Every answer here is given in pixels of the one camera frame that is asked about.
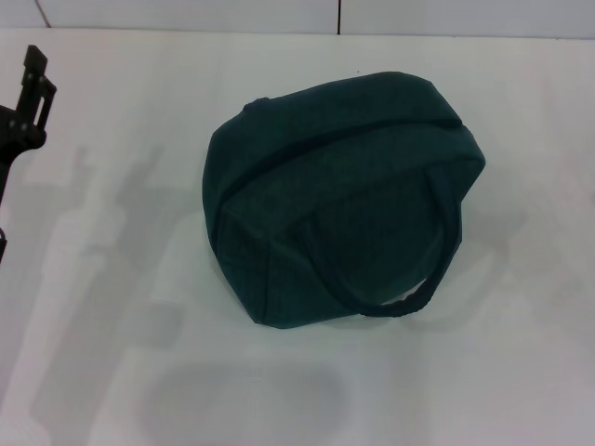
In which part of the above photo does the teal blue insulated bag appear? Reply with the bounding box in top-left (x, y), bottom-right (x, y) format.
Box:
top-left (203, 71), bottom-right (487, 332)

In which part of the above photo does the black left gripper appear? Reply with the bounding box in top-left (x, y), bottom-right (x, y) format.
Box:
top-left (0, 44), bottom-right (60, 209)

